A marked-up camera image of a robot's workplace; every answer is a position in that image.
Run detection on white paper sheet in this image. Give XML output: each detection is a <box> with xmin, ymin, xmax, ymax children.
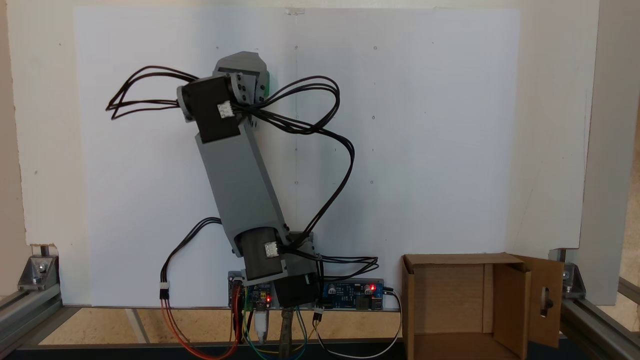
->
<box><xmin>73</xmin><ymin>6</ymin><xmax>521</xmax><ymax>307</ymax></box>

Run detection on small circuit board red LED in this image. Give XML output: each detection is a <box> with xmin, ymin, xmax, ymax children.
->
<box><xmin>243</xmin><ymin>283</ymin><xmax>275</xmax><ymax>311</ymax></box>

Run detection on blue circuit board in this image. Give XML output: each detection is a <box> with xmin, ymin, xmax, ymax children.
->
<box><xmin>320</xmin><ymin>278</ymin><xmax>385</xmax><ymax>311</ymax></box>

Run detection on white USB plug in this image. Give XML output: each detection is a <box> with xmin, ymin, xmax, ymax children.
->
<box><xmin>254</xmin><ymin>309</ymin><xmax>269</xmax><ymax>346</ymax></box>

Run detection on brown cardboard box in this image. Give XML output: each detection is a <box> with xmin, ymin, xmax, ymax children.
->
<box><xmin>401</xmin><ymin>252</ymin><xmax>565</xmax><ymax>360</ymax></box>

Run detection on black elbow cable bundle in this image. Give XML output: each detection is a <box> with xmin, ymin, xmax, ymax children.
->
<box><xmin>247</xmin><ymin>75</ymin><xmax>356</xmax><ymax>251</ymax></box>

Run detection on black wrist cable bundle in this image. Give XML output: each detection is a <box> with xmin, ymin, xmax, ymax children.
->
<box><xmin>105</xmin><ymin>65</ymin><xmax>201</xmax><ymax>121</ymax></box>

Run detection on black cable with white connector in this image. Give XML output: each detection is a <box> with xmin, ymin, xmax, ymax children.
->
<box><xmin>159</xmin><ymin>217</ymin><xmax>223</xmax><ymax>301</ymax></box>

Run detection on black base cable bundle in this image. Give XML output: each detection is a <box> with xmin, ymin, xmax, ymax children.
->
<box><xmin>300</xmin><ymin>254</ymin><xmax>380</xmax><ymax>282</ymax></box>

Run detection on green yellow blue jumper wires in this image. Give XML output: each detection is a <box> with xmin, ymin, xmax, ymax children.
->
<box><xmin>242</xmin><ymin>305</ymin><xmax>321</xmax><ymax>360</ymax></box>

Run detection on orange and red wires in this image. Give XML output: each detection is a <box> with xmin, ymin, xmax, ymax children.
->
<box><xmin>161</xmin><ymin>299</ymin><xmax>242</xmax><ymax>360</ymax></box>

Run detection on thin black white cable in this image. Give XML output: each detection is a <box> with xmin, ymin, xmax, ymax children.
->
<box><xmin>312</xmin><ymin>287</ymin><xmax>404</xmax><ymax>360</ymax></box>

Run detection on metal corner bracket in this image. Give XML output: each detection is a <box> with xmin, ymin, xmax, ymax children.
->
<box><xmin>18</xmin><ymin>244</ymin><xmax>60</xmax><ymax>292</ymax></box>
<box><xmin>549</xmin><ymin>248</ymin><xmax>587</xmax><ymax>299</ymax></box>

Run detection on black frame bar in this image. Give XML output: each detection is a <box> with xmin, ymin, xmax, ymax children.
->
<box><xmin>0</xmin><ymin>341</ymin><xmax>640</xmax><ymax>360</ymax></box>

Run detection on aluminium frame rail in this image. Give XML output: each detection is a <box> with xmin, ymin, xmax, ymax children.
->
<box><xmin>559</xmin><ymin>276</ymin><xmax>640</xmax><ymax>360</ymax></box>
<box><xmin>0</xmin><ymin>287</ymin><xmax>65</xmax><ymax>357</ymax></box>

